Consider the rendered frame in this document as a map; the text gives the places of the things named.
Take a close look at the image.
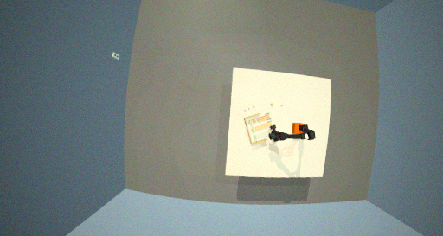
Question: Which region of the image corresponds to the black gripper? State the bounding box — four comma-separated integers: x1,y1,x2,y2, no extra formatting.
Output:
270,124,279,133

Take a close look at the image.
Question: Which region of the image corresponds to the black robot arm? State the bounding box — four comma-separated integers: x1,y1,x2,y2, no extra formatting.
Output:
268,124,316,141

